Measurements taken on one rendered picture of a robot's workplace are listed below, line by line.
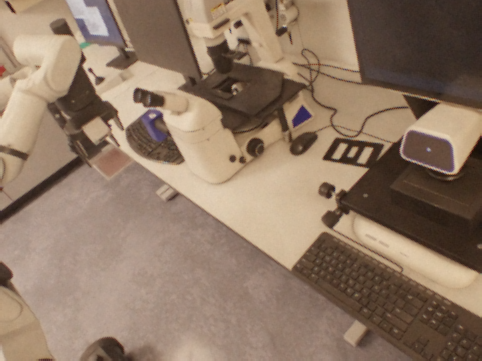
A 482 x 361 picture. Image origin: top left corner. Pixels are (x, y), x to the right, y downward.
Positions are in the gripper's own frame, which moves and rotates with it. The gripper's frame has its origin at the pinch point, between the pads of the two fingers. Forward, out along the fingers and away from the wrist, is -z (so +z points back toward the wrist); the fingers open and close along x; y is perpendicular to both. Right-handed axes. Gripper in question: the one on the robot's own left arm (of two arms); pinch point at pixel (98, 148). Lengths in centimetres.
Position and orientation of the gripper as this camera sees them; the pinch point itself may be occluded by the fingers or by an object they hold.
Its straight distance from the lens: 114.7
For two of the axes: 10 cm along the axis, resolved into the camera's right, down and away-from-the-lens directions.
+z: -4.3, -7.8, -4.4
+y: -5.5, -1.6, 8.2
